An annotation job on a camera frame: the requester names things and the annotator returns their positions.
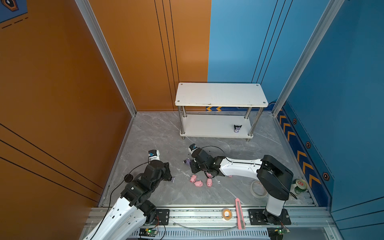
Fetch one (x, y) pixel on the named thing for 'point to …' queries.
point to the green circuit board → (148, 232)
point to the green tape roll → (301, 186)
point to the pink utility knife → (240, 217)
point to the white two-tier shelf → (226, 110)
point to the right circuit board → (276, 233)
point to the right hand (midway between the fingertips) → (190, 164)
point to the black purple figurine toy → (237, 128)
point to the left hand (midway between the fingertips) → (168, 162)
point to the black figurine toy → (173, 179)
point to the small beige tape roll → (226, 214)
